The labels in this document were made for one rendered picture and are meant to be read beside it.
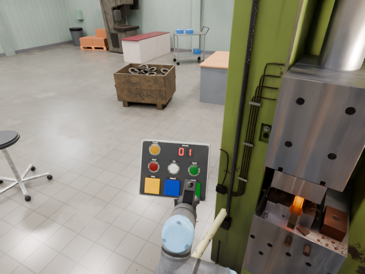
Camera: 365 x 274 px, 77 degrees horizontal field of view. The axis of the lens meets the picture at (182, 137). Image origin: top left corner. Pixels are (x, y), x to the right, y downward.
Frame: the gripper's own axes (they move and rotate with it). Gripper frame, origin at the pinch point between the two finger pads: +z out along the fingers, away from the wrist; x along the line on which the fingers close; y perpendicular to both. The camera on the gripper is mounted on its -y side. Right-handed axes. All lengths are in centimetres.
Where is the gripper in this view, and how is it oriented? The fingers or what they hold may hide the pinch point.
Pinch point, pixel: (190, 194)
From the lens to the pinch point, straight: 103.3
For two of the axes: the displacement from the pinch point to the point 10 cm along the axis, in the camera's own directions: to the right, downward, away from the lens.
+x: 9.9, 0.7, -1.4
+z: 1.4, -0.2, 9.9
